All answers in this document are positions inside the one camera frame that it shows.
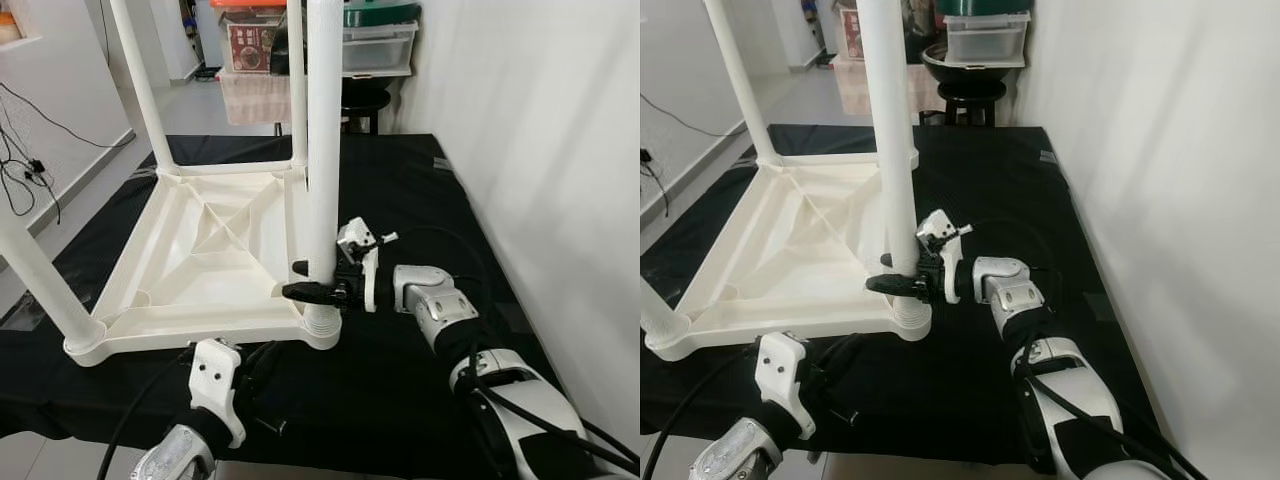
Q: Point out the white plastic table leg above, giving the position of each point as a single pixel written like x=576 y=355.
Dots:
x=660 y=320
x=297 y=90
x=145 y=90
x=323 y=140
x=740 y=80
x=895 y=130
x=35 y=285

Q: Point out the black tablecloth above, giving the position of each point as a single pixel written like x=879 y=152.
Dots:
x=430 y=200
x=1010 y=190

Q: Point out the black round stool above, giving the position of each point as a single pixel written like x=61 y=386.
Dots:
x=365 y=100
x=970 y=100

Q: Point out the black wok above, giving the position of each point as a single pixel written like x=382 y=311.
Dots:
x=975 y=65

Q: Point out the black bag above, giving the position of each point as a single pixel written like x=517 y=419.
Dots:
x=283 y=52

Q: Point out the red printed box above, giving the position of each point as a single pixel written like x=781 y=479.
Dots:
x=250 y=45
x=852 y=30

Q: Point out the clear plastic storage box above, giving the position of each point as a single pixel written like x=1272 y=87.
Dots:
x=378 y=48
x=985 y=38

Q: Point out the dark green round lid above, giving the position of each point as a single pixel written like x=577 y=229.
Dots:
x=985 y=5
x=380 y=12

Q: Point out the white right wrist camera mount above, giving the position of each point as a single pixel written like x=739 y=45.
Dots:
x=940 y=235
x=360 y=245

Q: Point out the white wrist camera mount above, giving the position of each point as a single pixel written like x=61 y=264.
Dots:
x=940 y=235
x=780 y=380
x=215 y=385
x=360 y=245

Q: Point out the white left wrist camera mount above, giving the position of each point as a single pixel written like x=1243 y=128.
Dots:
x=215 y=385
x=780 y=380

